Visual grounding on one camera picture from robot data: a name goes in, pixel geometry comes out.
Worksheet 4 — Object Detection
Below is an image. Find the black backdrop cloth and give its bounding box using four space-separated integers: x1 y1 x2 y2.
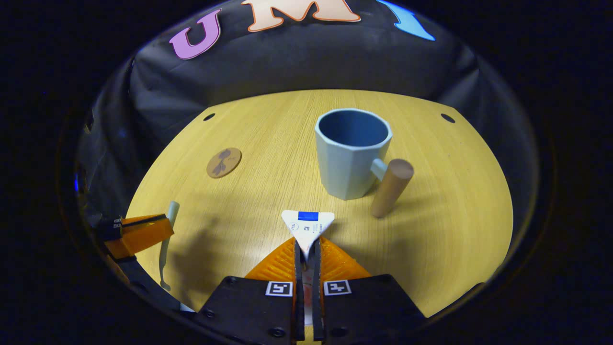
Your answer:
77 0 539 230

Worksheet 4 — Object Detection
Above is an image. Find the white toothpaste tube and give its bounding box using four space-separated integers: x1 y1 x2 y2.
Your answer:
281 209 335 326

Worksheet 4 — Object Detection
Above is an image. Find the pale blue cup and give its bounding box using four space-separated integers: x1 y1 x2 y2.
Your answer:
315 108 415 219

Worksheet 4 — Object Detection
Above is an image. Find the pale green toothbrush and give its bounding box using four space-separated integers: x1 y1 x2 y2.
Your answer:
158 201 181 291

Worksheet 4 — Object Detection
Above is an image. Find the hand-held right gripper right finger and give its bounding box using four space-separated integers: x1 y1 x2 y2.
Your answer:
311 236 427 345

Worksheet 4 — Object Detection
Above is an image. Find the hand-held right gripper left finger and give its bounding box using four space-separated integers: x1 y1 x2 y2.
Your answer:
194 236 306 345

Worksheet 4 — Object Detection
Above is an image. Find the round brown coaster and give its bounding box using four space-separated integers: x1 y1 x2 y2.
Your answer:
206 147 243 179

